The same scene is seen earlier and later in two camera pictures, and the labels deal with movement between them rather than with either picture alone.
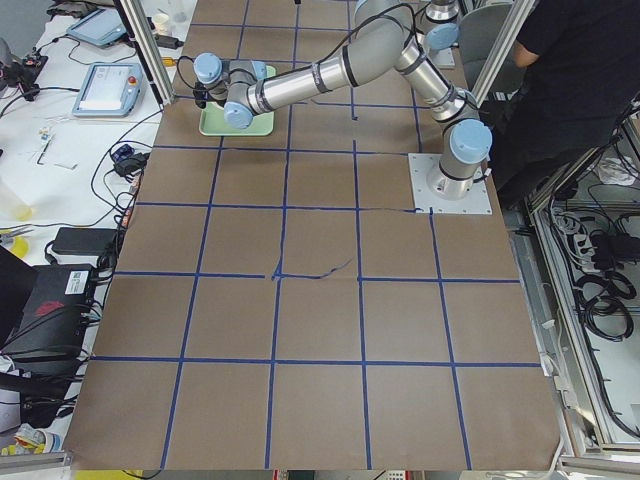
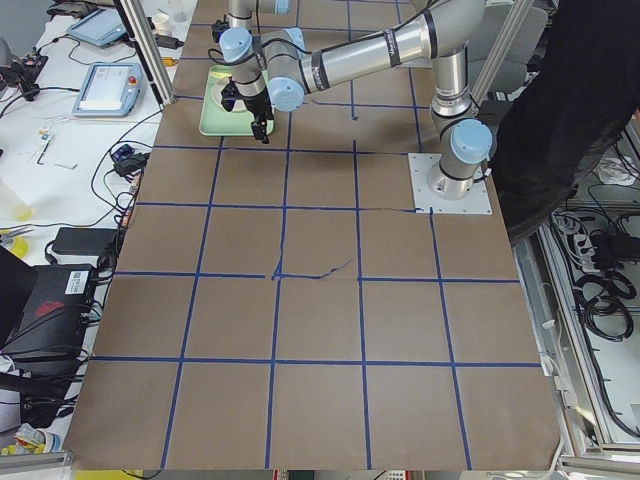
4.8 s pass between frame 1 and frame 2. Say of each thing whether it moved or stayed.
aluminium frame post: stayed
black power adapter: stayed
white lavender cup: stayed
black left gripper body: moved
